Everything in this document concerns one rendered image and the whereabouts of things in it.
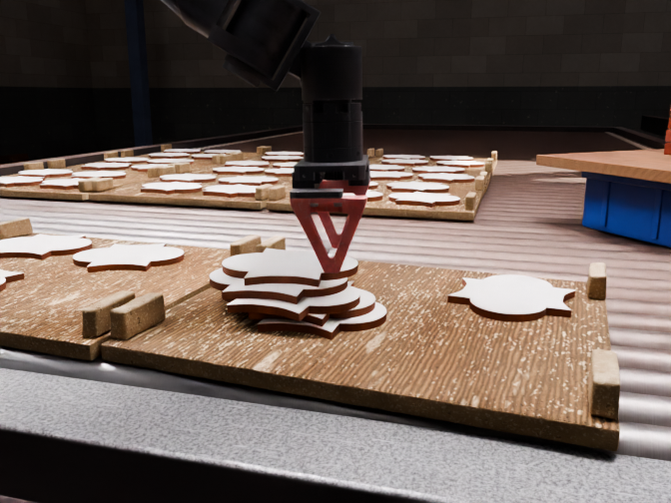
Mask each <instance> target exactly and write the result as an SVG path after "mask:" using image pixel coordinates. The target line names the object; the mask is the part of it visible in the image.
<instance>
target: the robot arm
mask: <svg viewBox="0 0 671 503"><path fill-rule="evenodd" d="M161 1H162V2H163V3H165V4H166V5H167V6H168V7H169V8H170V9H172V10H173V11H174V12H175V13H176V14H177V15H178V16H179V17H180V18H181V19H182V20H183V21H184V22H185V24H186V25H187V26H189V27H190V28H192V29H193V30H195V31H197V32H198V33H200V34H202V35H203V36H205V37H207V38H208V39H207V40H208V41H210V42H211V43H212V44H213V45H215V46H217V47H218V48H220V49H222V50H223V51H225V52H227V53H228V54H227V55H226V57H225V59H224V60H226V61H225V63H224V65H223V68H225V69H227V70H228V71H230V72H232V73H233V74H235V75H236V76H238V77H240V78H241V79H243V80H245V81H246V82H248V83H250V84H251V85H253V86H255V87H257V88H259V86H260V84H261V83H264V84H265V85H267V86H269V87H270V88H272V89H274V90H275V91H277V90H278V88H279V87H280V85H281V83H282V81H283V80H284V78H285V77H286V75H287V73H289V74H290V75H292V76H294V77H295V78H297V79H298V80H299V81H300V85H301V88H302V100H303V101H304V103H305V104H303V131H304V158H303V159H301V160H300V161H299V162H298V163H296V164H295V165H294V171H293V172H292V180H293V188H292V189H291V190H290V202H291V207H292V209H293V210H294V212H295V214H296V216H297V218H298V220H299V222H300V224H301V226H302V228H303V230H304V232H305V234H306V235H307V237H308V239H309V241H310V243H311V245H312V247H313V249H314V252H315V254H316V256H317V258H318V260H319V262H320V264H321V267H322V269H323V271H324V272H326V273H338V272H339V271H340V269H341V266H342V264H343V261H344V259H345V256H346V254H347V251H348V248H349V246H350V243H351V241H352V238H353V236H354V233H355V231H356V228H357V226H358V223H359V221H360V218H361V216H362V213H363V211H364V208H365V205H366V203H367V196H366V192H367V190H368V187H369V184H370V167H369V160H368V155H363V154H362V111H361V103H352V102H351V100H362V60H361V46H354V45H353V42H341V41H339V40H338V39H337V38H336V36H335V34H330V35H329V36H328V38H327V39H326V41H325V42H314V43H311V42H309V41H308V40H307V38H308V36H309V35H310V33H311V30H312V29H313V27H314V25H315V23H316V21H317V20H318V18H319V16H320V14H321V12H320V11H319V10H317V9H316V8H314V7H313V6H311V5H309V4H308V3H306V2H305V1H303V0H241V2H240V4H239V6H238V8H237V10H236V12H235V14H234V15H233V17H232V19H231V21H230V23H229V25H228V27H227V29H226V30H224V29H223V27H224V25H225V23H226V21H227V19H228V17H229V16H230V14H231V12H232V10H233V8H234V6H235V4H236V2H237V0H161ZM306 18H308V20H307V22H306V24H305V26H304V27H303V29H302V31H301V33H300V35H299V36H298V38H297V40H296V42H295V44H294V45H293V47H292V49H291V51H290V53H289V54H288V56H287V58H286V60H285V62H284V63H283V65H282V67H281V69H280V71H279V72H278V74H277V75H276V77H275V79H274V80H271V79H272V78H273V77H274V75H275V73H276V71H277V69H278V68H279V66H280V64H281V62H282V60H283V59H284V57H285V55H286V53H287V51H288V50H289V48H290V46H291V44H292V42H293V41H294V39H295V37H296V35H297V33H298V32H299V30H300V28H301V26H302V24H303V23H304V21H305V19H306ZM266 76H267V77H266ZM343 194H354V196H344V195H343ZM311 213H318V214H319V217H320V219H321V221H322V224H323V226H324V229H325V231H326V234H327V236H328V238H329V241H330V243H331V245H332V248H333V249H336V252H335V255H334V256H333V257H330V256H329V255H328V252H327V250H326V248H325V246H324V243H323V241H322V239H321V236H320V234H319V232H318V230H317V227H316V225H315V223H314V220H313V218H312V216H311ZM330 213H343V214H348V216H347V218H346V221H345V224H344V226H343V229H342V232H341V234H337V233H336V229H335V227H334V224H333V221H332V219H331V216H330Z"/></svg>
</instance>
